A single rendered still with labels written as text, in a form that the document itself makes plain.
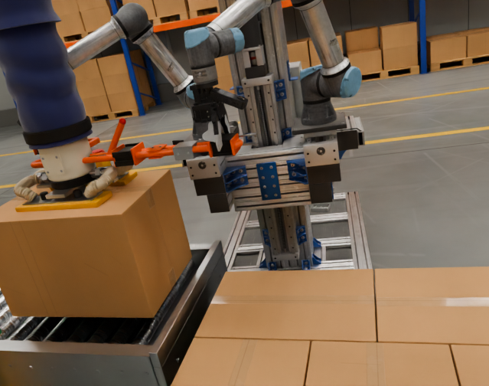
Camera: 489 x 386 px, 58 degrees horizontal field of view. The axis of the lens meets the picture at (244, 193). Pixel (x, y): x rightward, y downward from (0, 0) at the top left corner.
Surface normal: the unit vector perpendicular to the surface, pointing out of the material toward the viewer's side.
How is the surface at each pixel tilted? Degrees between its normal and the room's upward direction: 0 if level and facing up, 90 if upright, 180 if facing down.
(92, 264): 90
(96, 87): 90
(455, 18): 90
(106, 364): 90
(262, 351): 0
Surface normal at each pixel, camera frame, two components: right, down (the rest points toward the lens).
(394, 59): -0.18, 0.40
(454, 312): -0.18, -0.91
